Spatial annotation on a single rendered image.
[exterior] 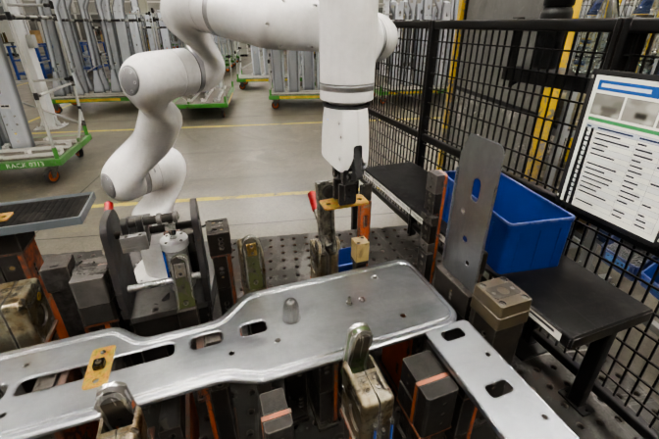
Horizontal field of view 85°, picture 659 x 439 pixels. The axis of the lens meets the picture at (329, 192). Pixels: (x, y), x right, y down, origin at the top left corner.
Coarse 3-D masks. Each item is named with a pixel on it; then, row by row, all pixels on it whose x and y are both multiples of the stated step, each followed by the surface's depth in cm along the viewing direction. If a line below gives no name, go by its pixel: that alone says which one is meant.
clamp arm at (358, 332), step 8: (352, 328) 55; (360, 328) 55; (368, 328) 55; (352, 336) 55; (360, 336) 54; (368, 336) 55; (352, 344) 55; (360, 344) 56; (368, 344) 56; (344, 352) 59; (352, 352) 56; (360, 352) 57; (368, 352) 58; (344, 360) 60; (352, 360) 58; (360, 360) 59; (352, 368) 60; (360, 368) 60
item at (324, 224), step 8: (320, 184) 80; (328, 184) 79; (320, 192) 81; (328, 192) 78; (320, 208) 82; (320, 216) 82; (328, 216) 84; (320, 224) 83; (328, 224) 84; (320, 232) 84; (328, 232) 85; (320, 240) 85
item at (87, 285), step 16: (80, 272) 74; (96, 272) 73; (80, 288) 72; (96, 288) 73; (112, 288) 77; (80, 304) 73; (96, 304) 74; (112, 304) 76; (96, 320) 76; (112, 320) 77
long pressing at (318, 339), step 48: (288, 288) 81; (336, 288) 81; (384, 288) 81; (432, 288) 81; (96, 336) 68; (192, 336) 68; (240, 336) 68; (288, 336) 68; (336, 336) 68; (384, 336) 69; (0, 384) 59; (144, 384) 59; (192, 384) 60; (0, 432) 52; (48, 432) 53
